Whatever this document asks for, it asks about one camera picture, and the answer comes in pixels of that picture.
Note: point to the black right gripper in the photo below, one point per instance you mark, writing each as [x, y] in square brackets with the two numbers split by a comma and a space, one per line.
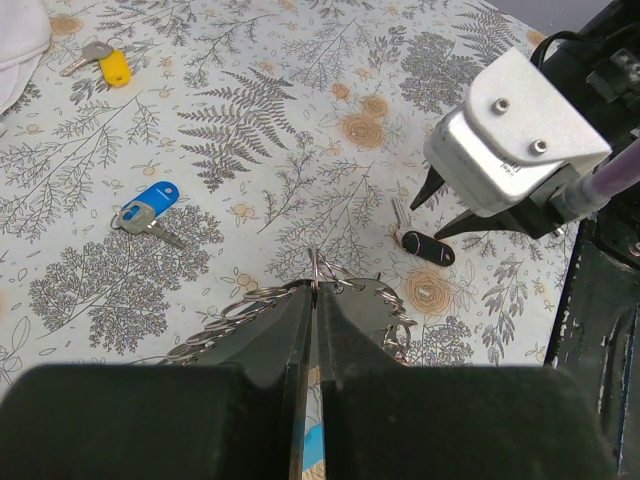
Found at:
[597, 71]

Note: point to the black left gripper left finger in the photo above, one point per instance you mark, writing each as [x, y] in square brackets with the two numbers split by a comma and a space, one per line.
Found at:
[68, 421]

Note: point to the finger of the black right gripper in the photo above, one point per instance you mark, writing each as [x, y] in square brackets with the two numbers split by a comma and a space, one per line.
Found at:
[431, 185]

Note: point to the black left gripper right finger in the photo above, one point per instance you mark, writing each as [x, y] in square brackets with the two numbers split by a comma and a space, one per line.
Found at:
[384, 420]

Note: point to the key with black tag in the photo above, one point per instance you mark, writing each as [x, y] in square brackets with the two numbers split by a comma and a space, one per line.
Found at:
[417, 243]

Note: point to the blue keyring holder with rings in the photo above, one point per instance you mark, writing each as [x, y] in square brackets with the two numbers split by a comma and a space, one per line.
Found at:
[268, 335]

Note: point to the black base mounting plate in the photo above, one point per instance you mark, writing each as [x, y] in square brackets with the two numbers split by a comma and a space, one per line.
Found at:
[595, 338]

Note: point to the key with blue tag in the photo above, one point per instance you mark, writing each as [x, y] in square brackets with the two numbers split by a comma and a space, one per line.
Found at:
[141, 214]

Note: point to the floral patterned table mat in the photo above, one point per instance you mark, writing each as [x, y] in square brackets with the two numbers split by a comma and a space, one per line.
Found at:
[284, 124]

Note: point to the key with yellow tag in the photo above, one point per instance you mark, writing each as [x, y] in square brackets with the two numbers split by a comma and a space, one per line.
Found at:
[112, 63]

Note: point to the crumpled white cloth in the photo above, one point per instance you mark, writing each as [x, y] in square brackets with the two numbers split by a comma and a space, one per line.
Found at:
[25, 36]

